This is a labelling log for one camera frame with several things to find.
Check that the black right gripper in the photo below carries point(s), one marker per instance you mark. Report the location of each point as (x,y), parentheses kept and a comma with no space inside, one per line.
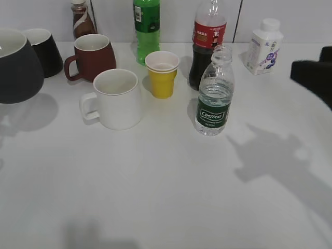
(315,75)

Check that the dark red mug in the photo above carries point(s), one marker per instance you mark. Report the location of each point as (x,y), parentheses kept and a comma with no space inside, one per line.
(93,54)

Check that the yellow paper cup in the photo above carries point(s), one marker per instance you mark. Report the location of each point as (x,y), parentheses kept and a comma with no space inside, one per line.
(162,68)

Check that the brown drink bottle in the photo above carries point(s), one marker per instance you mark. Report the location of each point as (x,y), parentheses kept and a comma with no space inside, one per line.
(82,22)

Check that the green soda bottle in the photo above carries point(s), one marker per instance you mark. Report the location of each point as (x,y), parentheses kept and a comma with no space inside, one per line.
(147,26)

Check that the clear water bottle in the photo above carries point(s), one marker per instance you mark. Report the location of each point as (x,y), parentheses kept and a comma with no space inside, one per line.
(215,93)

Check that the cola bottle, red label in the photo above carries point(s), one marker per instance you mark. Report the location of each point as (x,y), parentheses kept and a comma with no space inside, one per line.
(208,32)

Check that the white yogurt drink carton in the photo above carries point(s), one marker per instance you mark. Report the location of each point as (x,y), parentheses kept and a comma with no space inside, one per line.
(264,47)

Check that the dark grey mug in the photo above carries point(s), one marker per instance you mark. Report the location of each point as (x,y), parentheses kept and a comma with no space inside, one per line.
(22,75)

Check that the white mug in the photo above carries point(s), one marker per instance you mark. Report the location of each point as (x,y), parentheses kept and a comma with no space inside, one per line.
(116,100)

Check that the black mug, back left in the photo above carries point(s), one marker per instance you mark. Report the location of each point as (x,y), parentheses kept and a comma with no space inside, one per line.
(46,49)

